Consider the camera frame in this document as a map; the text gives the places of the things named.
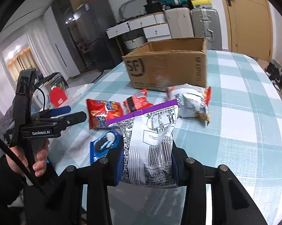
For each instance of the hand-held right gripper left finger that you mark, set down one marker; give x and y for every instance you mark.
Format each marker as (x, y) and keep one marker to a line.
(117, 177)

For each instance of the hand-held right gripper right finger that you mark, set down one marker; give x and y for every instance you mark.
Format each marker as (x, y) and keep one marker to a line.
(185, 168)

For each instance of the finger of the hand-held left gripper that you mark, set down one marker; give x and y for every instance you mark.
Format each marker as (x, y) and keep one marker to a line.
(60, 111)
(70, 119)

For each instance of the red chip packet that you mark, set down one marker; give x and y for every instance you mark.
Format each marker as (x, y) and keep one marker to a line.
(101, 109)

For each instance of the blue cookie packet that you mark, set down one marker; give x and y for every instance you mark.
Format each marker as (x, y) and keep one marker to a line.
(101, 145)

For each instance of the purple snack packet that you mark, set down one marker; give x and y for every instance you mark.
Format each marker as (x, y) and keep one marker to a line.
(150, 150)

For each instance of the white noodle snack packet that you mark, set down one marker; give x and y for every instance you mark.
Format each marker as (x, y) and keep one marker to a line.
(192, 103)

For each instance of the small red black packet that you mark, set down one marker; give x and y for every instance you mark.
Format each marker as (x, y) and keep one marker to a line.
(137, 102)

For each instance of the brown cardboard box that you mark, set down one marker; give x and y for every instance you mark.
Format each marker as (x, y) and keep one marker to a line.
(166, 70)

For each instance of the person's left forearm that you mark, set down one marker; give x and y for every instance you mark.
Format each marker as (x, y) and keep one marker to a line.
(5, 192)

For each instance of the person's left hand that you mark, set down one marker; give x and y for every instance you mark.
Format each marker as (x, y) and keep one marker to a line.
(41, 164)

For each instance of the red box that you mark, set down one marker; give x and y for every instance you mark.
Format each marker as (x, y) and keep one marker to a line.
(58, 98)

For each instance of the white paper napkin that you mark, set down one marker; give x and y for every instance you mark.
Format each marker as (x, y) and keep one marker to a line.
(80, 91)

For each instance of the silver metal appliance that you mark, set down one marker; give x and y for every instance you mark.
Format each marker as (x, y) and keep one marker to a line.
(56, 80)

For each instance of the white curtain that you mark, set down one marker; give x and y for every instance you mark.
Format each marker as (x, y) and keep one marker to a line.
(45, 51)

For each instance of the beige curtain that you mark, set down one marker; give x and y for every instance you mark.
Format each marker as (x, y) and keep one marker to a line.
(21, 63)

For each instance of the dark grey refrigerator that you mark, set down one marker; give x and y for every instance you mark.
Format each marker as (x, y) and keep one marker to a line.
(96, 32)

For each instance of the woven laundry basket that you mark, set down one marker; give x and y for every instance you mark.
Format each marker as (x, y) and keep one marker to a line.
(134, 43)

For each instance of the white drawer desk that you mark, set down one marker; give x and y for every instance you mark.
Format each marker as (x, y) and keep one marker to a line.
(155, 31)

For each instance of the pile of loose sneakers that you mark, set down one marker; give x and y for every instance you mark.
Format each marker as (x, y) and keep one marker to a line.
(278, 77)

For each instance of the black storage box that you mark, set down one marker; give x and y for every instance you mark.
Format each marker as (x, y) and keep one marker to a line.
(152, 8)

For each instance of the silver suitcase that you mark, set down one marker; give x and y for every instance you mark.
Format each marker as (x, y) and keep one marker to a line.
(205, 25)

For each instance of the beige suitcase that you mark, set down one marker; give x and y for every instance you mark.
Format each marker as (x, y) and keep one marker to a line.
(178, 23)

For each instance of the wooden door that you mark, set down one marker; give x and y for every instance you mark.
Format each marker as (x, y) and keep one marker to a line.
(248, 21)

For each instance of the grey oval frame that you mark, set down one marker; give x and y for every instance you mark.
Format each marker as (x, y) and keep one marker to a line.
(122, 8)

